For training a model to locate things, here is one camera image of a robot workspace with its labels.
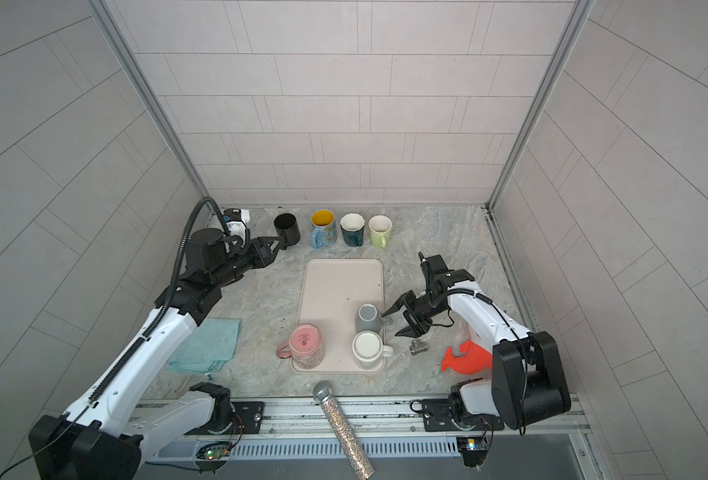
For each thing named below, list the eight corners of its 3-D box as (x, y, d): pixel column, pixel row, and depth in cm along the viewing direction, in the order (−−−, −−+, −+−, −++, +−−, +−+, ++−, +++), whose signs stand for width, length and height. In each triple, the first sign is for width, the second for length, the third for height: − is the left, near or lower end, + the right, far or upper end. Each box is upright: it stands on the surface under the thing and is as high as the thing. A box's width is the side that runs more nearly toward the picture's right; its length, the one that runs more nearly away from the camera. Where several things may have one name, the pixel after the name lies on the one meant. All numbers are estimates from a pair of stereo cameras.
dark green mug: (339, 248, 105) (337, 231, 98) (344, 229, 111) (342, 211, 103) (361, 251, 104) (361, 233, 97) (365, 232, 110) (365, 214, 102)
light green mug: (363, 252, 105) (363, 234, 97) (372, 231, 111) (372, 212, 103) (384, 257, 103) (385, 240, 96) (391, 236, 110) (393, 217, 102)
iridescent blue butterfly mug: (312, 254, 104) (307, 234, 96) (316, 228, 112) (311, 208, 103) (335, 254, 104) (332, 234, 96) (337, 228, 112) (335, 208, 103)
